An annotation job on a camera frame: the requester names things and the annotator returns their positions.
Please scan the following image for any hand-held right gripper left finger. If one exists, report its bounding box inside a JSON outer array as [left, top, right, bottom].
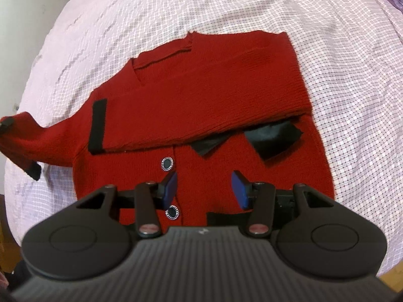
[[76, 171, 179, 239]]

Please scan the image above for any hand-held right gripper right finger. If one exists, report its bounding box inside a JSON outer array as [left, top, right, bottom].
[[231, 170, 336, 237]]

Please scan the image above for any red knit cardigan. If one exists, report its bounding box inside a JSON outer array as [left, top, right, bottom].
[[0, 30, 335, 227]]

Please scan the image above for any pink checked bedsheet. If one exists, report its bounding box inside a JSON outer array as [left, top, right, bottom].
[[4, 0, 403, 281]]

